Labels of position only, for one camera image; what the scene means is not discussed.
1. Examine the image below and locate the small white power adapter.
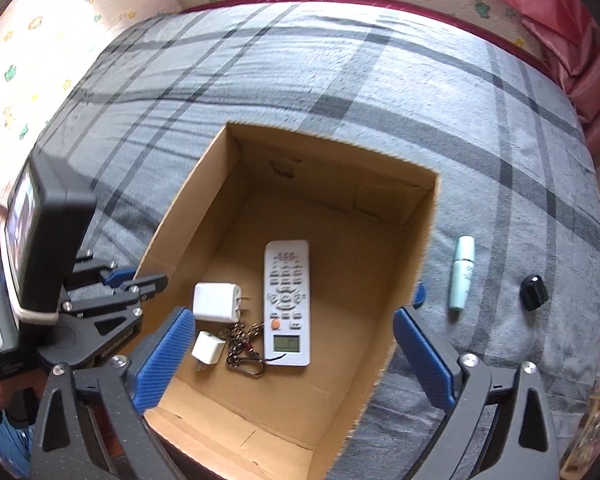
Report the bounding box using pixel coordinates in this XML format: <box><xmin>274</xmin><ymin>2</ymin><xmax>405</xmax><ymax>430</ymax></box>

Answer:
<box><xmin>192</xmin><ymin>330</ymin><xmax>226</xmax><ymax>370</ymax></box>

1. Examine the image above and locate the blue oval key fob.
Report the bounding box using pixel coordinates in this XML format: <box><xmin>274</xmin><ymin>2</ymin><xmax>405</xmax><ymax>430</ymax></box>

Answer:
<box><xmin>412</xmin><ymin>281</ymin><xmax>427</xmax><ymax>309</ymax></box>

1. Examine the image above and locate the large white power adapter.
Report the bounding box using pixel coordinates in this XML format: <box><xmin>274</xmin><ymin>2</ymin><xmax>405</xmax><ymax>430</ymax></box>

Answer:
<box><xmin>192</xmin><ymin>282</ymin><xmax>244</xmax><ymax>324</ymax></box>

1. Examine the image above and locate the gold keychain with carabiner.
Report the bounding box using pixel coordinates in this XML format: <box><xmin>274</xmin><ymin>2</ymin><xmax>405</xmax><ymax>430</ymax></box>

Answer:
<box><xmin>216</xmin><ymin>322</ymin><xmax>280</xmax><ymax>379</ymax></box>

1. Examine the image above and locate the mint green tube bottle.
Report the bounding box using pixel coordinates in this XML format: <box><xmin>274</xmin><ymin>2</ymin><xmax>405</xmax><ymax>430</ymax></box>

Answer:
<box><xmin>449</xmin><ymin>235</ymin><xmax>475</xmax><ymax>311</ymax></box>

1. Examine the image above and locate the black cylindrical cap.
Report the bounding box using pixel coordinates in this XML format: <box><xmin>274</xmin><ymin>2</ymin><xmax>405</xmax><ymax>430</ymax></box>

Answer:
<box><xmin>519</xmin><ymin>274</ymin><xmax>548</xmax><ymax>312</ymax></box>

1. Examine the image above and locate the white remote control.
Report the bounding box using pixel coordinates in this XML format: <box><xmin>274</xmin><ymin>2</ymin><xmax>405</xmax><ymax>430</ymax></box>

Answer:
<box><xmin>263</xmin><ymin>240</ymin><xmax>311</xmax><ymax>367</ymax></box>

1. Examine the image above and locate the person's left hand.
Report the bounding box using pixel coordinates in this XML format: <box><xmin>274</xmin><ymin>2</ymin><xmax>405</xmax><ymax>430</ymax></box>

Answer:
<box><xmin>0</xmin><ymin>370</ymin><xmax>47</xmax><ymax>411</ymax></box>

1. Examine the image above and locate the phone mounted on gripper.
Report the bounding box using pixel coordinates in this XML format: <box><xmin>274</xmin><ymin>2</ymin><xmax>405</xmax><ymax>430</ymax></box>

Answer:
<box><xmin>0</xmin><ymin>150</ymin><xmax>96</xmax><ymax>382</ymax></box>

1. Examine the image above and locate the grey plaid bed sheet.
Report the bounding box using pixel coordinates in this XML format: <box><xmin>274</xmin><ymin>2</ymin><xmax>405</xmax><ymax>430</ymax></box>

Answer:
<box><xmin>38</xmin><ymin>2</ymin><xmax>600</xmax><ymax>479</ymax></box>

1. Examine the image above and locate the brown cardboard box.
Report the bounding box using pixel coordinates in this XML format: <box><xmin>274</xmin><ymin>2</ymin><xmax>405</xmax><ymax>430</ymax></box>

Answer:
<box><xmin>138</xmin><ymin>124</ymin><xmax>438</xmax><ymax>479</ymax></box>

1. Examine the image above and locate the wooden shelf with items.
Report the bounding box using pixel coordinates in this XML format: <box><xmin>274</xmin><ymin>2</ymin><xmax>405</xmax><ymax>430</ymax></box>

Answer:
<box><xmin>560</xmin><ymin>393</ymin><xmax>600</xmax><ymax>480</ymax></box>

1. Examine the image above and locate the pink curtain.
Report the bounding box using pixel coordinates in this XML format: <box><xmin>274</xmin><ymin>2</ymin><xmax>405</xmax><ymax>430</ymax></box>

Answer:
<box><xmin>503</xmin><ymin>0</ymin><xmax>600</xmax><ymax>155</ymax></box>

